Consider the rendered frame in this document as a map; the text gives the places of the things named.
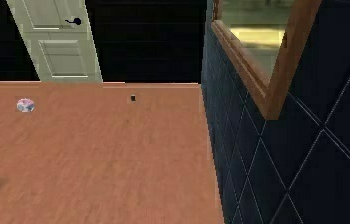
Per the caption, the black door handle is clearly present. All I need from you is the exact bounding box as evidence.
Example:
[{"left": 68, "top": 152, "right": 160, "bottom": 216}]
[{"left": 64, "top": 17, "right": 83, "bottom": 27}]

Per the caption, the pale green panelled door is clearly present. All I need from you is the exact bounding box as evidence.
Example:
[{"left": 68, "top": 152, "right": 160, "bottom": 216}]
[{"left": 5, "top": 0, "right": 104, "bottom": 83}]

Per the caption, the wooden framed window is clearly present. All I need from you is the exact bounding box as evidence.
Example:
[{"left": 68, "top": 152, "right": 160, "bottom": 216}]
[{"left": 210, "top": 0, "right": 323, "bottom": 121}]

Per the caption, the small pink blue ball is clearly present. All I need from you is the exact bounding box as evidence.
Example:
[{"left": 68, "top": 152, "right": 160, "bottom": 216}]
[{"left": 16, "top": 97, "right": 36, "bottom": 113}]

